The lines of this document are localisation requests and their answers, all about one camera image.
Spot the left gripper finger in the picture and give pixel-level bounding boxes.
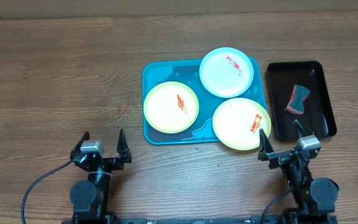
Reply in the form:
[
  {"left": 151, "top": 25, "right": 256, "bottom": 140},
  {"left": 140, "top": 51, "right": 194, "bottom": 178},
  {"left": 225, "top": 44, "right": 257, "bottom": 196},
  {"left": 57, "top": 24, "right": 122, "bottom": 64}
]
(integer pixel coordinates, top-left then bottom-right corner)
[
  {"left": 77, "top": 131, "right": 90, "bottom": 149},
  {"left": 117, "top": 129, "right": 131, "bottom": 157}
]

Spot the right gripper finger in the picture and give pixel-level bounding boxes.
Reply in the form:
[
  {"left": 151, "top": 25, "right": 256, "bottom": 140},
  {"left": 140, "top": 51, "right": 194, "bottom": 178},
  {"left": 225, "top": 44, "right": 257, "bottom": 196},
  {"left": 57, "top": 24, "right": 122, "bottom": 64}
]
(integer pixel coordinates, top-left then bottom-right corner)
[
  {"left": 293, "top": 119, "right": 308, "bottom": 138},
  {"left": 259, "top": 129, "right": 274, "bottom": 155}
]

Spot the red sponge with green scourer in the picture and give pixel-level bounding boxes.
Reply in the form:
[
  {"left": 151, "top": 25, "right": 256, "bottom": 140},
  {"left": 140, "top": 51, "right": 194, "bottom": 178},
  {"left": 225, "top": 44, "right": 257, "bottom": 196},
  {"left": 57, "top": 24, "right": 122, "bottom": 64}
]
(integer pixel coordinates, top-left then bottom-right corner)
[{"left": 285, "top": 85, "right": 310, "bottom": 115}]

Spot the green-rimmed plate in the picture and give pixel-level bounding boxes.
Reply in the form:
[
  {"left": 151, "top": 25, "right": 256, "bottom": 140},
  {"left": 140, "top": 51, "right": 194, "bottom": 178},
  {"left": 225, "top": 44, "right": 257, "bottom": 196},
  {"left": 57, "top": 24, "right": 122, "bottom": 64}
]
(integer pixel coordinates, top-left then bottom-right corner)
[{"left": 143, "top": 82, "right": 200, "bottom": 134}]

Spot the light blue plate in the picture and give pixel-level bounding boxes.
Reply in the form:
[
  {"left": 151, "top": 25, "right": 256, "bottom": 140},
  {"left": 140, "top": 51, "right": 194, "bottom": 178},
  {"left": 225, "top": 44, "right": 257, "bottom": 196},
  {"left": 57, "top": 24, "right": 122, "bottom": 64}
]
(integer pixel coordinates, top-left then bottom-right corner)
[{"left": 199, "top": 47, "right": 254, "bottom": 98}]

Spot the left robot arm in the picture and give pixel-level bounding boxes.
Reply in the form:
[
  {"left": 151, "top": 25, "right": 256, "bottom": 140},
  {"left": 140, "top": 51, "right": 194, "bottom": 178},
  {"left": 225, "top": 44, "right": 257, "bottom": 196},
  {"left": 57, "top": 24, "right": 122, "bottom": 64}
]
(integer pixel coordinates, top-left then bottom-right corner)
[{"left": 70, "top": 130, "right": 132, "bottom": 224}]

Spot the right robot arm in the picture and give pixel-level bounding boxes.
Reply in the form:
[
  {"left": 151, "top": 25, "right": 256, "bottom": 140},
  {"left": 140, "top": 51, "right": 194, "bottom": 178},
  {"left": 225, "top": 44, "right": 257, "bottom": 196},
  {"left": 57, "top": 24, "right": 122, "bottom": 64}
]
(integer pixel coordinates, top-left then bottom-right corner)
[{"left": 251, "top": 121, "right": 339, "bottom": 223}]

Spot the black plastic tray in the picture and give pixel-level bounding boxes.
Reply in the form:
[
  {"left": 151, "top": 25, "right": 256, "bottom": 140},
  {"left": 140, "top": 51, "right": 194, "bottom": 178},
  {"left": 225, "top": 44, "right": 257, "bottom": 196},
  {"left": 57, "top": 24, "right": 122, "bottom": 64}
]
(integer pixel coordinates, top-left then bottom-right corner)
[{"left": 266, "top": 61, "right": 337, "bottom": 141}]

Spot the teal plastic tray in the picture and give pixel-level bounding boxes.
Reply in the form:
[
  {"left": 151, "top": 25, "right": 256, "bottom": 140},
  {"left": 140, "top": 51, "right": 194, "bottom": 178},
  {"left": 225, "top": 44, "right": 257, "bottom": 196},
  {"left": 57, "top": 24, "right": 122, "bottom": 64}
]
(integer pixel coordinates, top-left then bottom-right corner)
[{"left": 141, "top": 57, "right": 268, "bottom": 146}]

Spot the yellow plate right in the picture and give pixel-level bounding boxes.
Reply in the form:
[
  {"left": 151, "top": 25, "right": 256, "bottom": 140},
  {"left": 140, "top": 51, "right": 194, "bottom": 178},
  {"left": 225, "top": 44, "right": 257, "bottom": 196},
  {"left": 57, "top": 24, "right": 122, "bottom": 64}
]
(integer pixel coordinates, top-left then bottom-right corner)
[{"left": 213, "top": 98, "right": 272, "bottom": 151}]

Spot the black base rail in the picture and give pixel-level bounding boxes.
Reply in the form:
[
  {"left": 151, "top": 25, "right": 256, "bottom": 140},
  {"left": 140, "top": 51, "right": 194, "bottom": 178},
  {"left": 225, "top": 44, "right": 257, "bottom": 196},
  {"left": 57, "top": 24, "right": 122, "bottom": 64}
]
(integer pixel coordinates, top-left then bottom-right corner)
[{"left": 61, "top": 214, "right": 338, "bottom": 224}]

